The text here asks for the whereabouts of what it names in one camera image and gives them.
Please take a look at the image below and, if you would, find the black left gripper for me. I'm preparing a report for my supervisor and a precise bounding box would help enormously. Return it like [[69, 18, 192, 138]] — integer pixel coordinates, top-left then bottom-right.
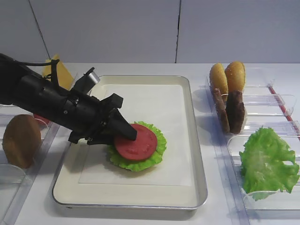
[[63, 93, 137, 145]]

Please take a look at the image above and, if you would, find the red tomato slice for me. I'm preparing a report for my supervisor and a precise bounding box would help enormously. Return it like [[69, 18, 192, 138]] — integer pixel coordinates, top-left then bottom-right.
[[33, 114, 50, 126], [114, 124, 158, 161]]

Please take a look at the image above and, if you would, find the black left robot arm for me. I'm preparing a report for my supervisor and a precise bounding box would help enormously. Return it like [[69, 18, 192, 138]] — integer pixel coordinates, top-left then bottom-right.
[[0, 54, 137, 145]]

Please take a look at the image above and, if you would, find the green lettuce leaf on tray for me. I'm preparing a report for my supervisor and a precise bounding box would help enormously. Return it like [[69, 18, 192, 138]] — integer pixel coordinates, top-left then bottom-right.
[[108, 121, 167, 172]]

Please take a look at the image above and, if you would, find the yellow cheese slice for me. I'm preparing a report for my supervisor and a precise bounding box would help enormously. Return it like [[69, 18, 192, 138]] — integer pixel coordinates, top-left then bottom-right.
[[42, 54, 74, 90]]

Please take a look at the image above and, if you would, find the red tomato slice in rack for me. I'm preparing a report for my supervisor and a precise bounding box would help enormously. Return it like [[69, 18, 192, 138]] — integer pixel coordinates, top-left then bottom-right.
[[33, 114, 50, 126]]

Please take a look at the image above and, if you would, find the brown bread slice in left rack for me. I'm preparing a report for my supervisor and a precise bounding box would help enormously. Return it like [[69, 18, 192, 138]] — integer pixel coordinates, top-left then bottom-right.
[[2, 114, 41, 169]]

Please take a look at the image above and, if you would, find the brown meat patty left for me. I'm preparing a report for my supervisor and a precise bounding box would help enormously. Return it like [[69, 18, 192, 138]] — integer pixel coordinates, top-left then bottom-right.
[[213, 88, 230, 134]]

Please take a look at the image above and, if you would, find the brown meat patty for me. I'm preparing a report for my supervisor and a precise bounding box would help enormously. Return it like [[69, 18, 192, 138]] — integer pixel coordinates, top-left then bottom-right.
[[213, 88, 230, 134], [226, 90, 245, 134]]

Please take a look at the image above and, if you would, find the brown meat patty right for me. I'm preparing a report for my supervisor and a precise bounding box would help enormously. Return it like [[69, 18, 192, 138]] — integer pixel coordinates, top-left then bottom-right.
[[226, 90, 245, 134]]

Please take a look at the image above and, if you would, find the green lettuce leaf in rack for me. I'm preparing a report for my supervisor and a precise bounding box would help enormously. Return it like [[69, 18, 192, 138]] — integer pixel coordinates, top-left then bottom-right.
[[239, 127, 300, 201]]

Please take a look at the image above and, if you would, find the white metal tray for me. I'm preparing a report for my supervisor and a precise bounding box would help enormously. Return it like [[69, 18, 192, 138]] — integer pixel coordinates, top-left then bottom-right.
[[52, 75, 208, 210]]

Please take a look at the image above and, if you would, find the clear acrylic left food rack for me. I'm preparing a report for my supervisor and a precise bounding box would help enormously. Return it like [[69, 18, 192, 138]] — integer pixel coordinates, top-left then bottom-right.
[[0, 105, 59, 225]]

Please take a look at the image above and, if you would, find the clear acrylic food rack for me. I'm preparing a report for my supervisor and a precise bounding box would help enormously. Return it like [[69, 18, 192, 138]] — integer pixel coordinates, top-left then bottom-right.
[[0, 105, 59, 225], [206, 67, 300, 225]]

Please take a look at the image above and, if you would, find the golden bun left in rack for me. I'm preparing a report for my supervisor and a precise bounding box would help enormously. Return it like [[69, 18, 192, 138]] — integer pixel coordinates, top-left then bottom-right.
[[209, 63, 228, 94]]

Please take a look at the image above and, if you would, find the golden bun in rack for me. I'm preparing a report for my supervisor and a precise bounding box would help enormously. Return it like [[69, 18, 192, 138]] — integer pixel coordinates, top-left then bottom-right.
[[225, 61, 246, 92], [209, 63, 228, 94]]

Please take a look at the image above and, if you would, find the golden bun right in rack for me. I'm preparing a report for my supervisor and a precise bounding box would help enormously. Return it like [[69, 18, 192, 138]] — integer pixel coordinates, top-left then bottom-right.
[[225, 61, 246, 92]]

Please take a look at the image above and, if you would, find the clear acrylic right food rack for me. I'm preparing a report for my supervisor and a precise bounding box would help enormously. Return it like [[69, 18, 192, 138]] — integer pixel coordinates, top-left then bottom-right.
[[206, 67, 300, 225]]

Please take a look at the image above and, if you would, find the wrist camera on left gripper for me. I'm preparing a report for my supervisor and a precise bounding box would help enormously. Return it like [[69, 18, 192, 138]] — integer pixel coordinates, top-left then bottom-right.
[[73, 67, 100, 94]]

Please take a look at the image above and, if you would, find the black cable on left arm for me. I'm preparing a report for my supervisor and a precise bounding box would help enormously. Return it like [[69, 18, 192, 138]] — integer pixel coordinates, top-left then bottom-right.
[[14, 59, 62, 88]]

